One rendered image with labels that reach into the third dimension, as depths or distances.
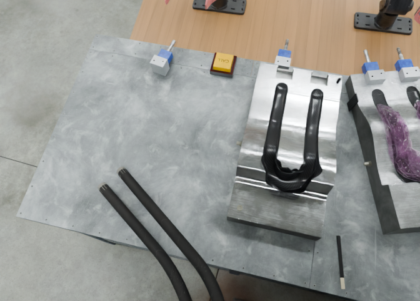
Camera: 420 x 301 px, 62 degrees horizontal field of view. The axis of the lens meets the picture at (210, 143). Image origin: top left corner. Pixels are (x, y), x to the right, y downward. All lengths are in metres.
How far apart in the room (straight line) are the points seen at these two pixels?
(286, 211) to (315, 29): 0.70
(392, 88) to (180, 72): 0.70
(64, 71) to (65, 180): 1.35
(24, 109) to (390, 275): 2.08
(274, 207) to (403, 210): 0.33
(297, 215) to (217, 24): 0.76
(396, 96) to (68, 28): 2.08
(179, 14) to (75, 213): 0.81
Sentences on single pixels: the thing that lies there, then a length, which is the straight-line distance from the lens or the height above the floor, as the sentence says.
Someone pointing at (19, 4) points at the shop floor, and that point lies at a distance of 2.97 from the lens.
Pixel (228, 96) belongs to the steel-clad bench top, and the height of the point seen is 0.80.
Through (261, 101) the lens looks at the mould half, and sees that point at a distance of 1.10.
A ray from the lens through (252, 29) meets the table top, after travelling 1.37.
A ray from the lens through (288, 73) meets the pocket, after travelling 1.19.
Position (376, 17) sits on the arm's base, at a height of 0.83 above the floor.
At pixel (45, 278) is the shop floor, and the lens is 2.05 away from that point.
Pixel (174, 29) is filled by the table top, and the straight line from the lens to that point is 1.39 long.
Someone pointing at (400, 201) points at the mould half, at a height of 0.91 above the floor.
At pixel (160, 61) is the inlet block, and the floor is 0.85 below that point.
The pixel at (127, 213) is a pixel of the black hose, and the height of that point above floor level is 0.85.
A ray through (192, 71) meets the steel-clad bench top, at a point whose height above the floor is 0.80.
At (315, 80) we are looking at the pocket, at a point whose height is 0.86.
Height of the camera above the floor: 1.84
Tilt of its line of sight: 67 degrees down
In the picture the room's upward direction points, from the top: 7 degrees counter-clockwise
